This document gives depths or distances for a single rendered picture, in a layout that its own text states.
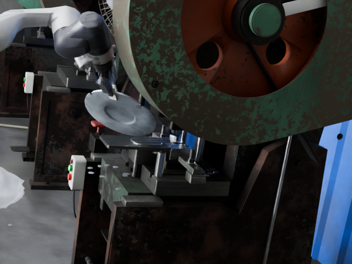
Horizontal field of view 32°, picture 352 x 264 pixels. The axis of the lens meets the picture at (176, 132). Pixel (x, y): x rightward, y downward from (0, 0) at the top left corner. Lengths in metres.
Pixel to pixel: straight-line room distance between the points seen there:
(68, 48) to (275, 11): 0.65
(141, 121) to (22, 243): 1.17
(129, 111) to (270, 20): 0.71
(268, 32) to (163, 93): 0.36
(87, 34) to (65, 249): 1.53
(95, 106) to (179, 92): 0.59
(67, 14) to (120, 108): 0.47
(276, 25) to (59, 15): 0.69
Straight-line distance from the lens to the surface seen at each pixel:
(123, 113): 2.36
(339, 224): 3.39
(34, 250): 3.19
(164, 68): 1.83
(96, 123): 2.64
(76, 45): 1.97
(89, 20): 1.95
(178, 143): 2.45
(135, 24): 1.78
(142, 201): 2.17
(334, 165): 3.38
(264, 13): 1.86
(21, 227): 3.43
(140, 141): 2.36
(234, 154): 2.35
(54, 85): 3.90
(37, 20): 2.05
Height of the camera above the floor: 1.42
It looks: 14 degrees down
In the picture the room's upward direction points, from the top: 9 degrees clockwise
